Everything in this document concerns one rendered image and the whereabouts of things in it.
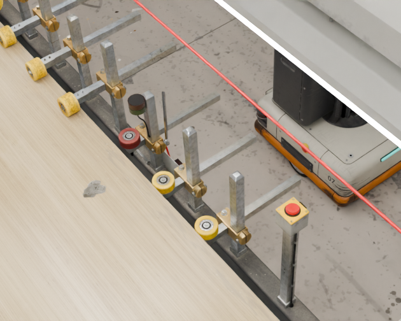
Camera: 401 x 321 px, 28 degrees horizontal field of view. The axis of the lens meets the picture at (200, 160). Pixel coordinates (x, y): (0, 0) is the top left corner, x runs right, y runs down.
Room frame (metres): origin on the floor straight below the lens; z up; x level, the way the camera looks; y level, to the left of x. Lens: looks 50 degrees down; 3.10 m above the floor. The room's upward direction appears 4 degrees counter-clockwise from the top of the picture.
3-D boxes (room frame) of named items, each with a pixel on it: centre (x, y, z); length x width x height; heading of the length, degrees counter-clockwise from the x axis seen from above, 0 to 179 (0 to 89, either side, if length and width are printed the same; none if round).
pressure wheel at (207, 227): (1.54, 0.00, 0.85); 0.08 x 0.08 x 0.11
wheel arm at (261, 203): (1.65, -0.17, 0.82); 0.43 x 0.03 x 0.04; 124
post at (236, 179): (1.57, -0.11, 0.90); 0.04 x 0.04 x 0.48; 34
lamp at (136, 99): (1.96, 0.21, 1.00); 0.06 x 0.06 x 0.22; 34
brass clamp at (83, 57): (2.42, 0.46, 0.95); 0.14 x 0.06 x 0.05; 34
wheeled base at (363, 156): (2.61, -0.72, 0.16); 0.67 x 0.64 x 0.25; 33
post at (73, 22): (2.40, 0.45, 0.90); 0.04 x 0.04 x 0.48; 34
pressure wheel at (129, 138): (1.97, 0.26, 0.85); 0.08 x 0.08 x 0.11
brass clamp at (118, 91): (2.21, 0.32, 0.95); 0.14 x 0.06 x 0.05; 34
